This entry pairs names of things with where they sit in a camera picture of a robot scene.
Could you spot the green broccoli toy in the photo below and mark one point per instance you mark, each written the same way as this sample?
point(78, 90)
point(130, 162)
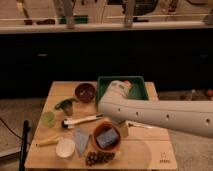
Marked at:
point(66, 105)

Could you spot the white round bowl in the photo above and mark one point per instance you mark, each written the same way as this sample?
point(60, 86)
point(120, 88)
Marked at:
point(65, 148)

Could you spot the black stand pole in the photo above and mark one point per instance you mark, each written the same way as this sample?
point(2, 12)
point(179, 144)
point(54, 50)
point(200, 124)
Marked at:
point(24, 143)

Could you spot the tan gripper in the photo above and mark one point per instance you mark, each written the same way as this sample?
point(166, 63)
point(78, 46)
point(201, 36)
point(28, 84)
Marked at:
point(123, 128)

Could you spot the orange round fruit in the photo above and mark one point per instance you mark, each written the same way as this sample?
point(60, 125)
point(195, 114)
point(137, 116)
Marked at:
point(127, 83)

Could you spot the purple grape bunch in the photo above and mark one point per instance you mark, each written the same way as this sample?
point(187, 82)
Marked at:
point(99, 157)

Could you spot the blue sponge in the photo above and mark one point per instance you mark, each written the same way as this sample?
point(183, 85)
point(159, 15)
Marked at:
point(107, 138)

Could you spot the silver metal fork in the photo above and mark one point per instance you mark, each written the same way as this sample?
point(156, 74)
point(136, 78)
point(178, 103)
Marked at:
point(139, 126)

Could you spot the grey blue cloth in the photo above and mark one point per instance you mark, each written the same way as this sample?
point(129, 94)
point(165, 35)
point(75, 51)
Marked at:
point(81, 139)

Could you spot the orange bowl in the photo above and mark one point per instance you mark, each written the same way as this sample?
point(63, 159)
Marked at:
point(101, 128)

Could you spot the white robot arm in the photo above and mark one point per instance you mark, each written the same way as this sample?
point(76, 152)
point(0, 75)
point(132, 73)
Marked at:
point(193, 117)

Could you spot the small green cup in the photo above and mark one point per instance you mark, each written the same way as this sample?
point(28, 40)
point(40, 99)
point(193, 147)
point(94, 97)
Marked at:
point(48, 119)

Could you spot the purple bowl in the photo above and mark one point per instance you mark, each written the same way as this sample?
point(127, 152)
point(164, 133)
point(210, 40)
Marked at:
point(85, 92)

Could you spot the yellow banana toy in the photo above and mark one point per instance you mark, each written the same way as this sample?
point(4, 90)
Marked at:
point(49, 141)

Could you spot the green plastic tray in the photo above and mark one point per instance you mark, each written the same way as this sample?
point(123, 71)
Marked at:
point(135, 86)

